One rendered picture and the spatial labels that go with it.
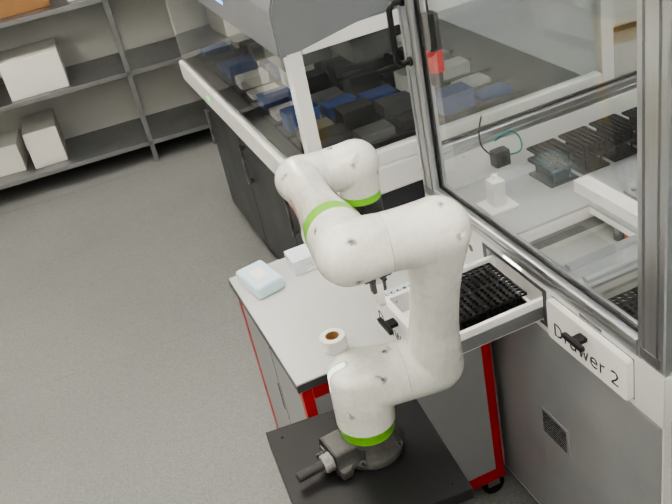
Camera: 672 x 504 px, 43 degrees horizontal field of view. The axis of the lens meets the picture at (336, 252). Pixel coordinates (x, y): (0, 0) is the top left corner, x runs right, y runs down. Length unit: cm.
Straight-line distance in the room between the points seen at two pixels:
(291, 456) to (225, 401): 152
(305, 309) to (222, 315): 150
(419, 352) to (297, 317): 77
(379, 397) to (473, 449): 94
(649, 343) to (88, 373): 266
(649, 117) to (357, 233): 54
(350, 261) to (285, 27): 127
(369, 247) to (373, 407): 45
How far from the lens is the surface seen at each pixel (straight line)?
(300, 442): 200
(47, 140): 575
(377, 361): 178
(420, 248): 148
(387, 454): 190
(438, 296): 161
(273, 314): 250
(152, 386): 369
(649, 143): 160
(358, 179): 188
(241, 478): 314
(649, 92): 157
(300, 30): 262
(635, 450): 209
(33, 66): 556
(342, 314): 243
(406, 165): 291
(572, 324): 204
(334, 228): 147
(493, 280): 222
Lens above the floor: 216
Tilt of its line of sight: 31 degrees down
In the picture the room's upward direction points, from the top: 12 degrees counter-clockwise
